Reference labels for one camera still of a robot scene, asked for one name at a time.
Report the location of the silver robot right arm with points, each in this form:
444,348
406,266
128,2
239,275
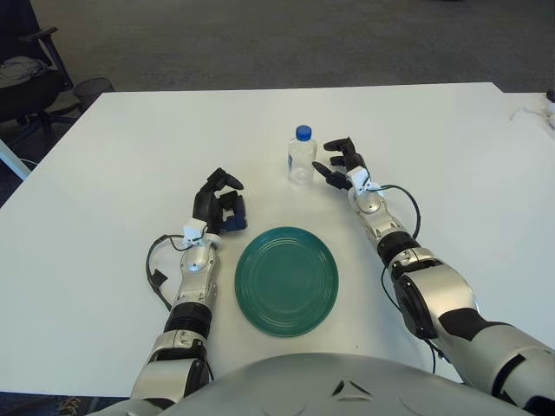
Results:
438,290

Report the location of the grey cloth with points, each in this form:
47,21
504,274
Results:
17,69

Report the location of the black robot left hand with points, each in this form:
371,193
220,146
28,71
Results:
206,208

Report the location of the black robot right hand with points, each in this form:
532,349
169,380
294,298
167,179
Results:
351,160

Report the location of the black office chair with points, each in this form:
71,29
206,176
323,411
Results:
30,91

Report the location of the clear bottle with blue cap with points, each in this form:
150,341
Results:
301,167

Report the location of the white desk leg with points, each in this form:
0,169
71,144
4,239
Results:
13,158

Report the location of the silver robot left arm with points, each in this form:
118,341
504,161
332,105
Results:
197,260

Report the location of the black handheld device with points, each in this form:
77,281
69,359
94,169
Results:
552,95

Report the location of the silver robot torso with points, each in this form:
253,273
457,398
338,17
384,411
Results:
303,390

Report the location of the green round plate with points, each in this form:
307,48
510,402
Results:
286,281

